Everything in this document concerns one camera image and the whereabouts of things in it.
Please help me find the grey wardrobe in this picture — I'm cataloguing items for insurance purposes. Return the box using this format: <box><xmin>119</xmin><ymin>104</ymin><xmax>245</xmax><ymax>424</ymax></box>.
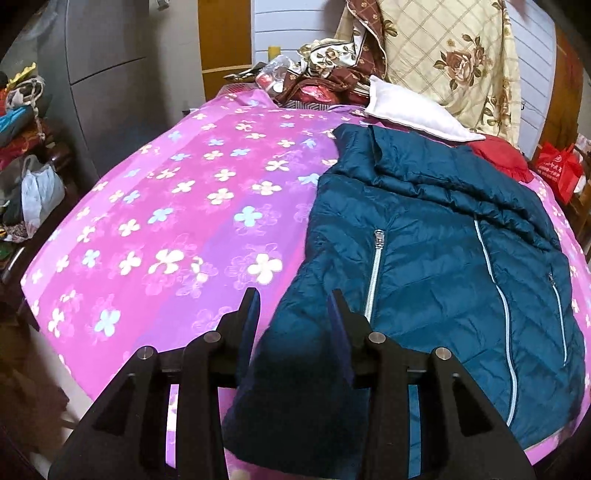
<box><xmin>0</xmin><ymin>0</ymin><xmax>206</xmax><ymax>184</ymax></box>

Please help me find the white plastic bag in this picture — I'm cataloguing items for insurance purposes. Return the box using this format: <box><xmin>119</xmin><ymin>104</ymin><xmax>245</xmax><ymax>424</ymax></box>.
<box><xmin>20</xmin><ymin>155</ymin><xmax>66</xmax><ymax>227</ymax></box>

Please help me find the pink floral bed sheet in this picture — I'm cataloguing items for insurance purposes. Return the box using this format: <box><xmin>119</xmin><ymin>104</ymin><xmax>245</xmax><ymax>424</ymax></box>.
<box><xmin>21</xmin><ymin>88</ymin><xmax>591</xmax><ymax>480</ymax></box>

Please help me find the red plastic bag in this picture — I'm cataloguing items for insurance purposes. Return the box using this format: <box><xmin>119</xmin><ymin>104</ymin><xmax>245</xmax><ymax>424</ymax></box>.
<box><xmin>534</xmin><ymin>141</ymin><xmax>584</xmax><ymax>206</ymax></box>

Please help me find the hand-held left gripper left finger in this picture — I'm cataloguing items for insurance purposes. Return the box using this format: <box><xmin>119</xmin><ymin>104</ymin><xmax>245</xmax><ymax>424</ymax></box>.
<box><xmin>48</xmin><ymin>287</ymin><xmax>262</xmax><ymax>480</ymax></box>

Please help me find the teal puffer jacket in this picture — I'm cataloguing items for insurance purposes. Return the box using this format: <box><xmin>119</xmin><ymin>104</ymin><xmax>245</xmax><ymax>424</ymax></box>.
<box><xmin>222</xmin><ymin>124</ymin><xmax>586</xmax><ymax>468</ymax></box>

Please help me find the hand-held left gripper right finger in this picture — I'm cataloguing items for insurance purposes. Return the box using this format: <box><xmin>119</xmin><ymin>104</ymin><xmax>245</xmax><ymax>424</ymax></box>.
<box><xmin>327</xmin><ymin>289</ymin><xmax>537</xmax><ymax>480</ymax></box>

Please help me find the cream floral quilt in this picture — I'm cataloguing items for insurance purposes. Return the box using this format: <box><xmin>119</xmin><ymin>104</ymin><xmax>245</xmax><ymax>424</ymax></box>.
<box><xmin>334</xmin><ymin>0</ymin><xmax>522</xmax><ymax>147</ymax></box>

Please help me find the white pillow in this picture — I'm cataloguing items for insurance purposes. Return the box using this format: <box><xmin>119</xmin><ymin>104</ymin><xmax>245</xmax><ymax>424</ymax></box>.
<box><xmin>364</xmin><ymin>75</ymin><xmax>486</xmax><ymax>142</ymax></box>

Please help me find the pile of colourful clothes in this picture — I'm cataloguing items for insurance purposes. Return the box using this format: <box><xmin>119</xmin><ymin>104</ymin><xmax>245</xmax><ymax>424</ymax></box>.
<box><xmin>0</xmin><ymin>63</ymin><xmax>56</xmax><ymax>243</ymax></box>

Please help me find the red cloth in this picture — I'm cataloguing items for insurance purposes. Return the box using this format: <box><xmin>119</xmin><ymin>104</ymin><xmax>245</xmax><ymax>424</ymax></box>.
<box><xmin>464</xmin><ymin>135</ymin><xmax>534</xmax><ymax>184</ymax></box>

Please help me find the wooden door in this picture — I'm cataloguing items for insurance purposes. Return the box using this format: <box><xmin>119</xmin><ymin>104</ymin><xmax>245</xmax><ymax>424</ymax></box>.
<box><xmin>198</xmin><ymin>0</ymin><xmax>253</xmax><ymax>101</ymax></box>

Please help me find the brown floral bedding pile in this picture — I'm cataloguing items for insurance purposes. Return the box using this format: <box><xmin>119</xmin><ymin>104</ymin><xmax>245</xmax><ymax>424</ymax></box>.
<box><xmin>224</xmin><ymin>39</ymin><xmax>387</xmax><ymax>110</ymax></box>

